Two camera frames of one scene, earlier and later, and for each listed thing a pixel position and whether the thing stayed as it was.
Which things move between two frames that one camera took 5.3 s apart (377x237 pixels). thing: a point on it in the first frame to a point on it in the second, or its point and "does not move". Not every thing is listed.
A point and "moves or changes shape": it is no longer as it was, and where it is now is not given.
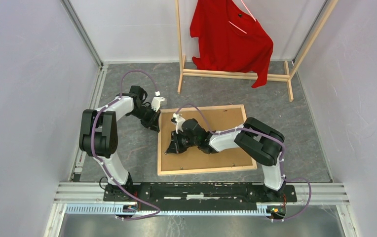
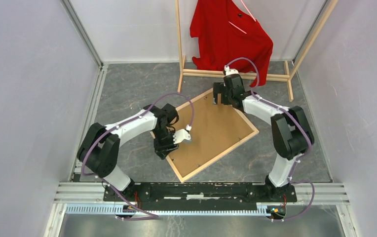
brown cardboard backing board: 215,119 moves or changes shape
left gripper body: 148,116 to 163,140
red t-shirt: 231,39 does not move
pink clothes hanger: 249,13 does not move
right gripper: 174,147 to 220,88
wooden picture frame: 195,171 to 215,130
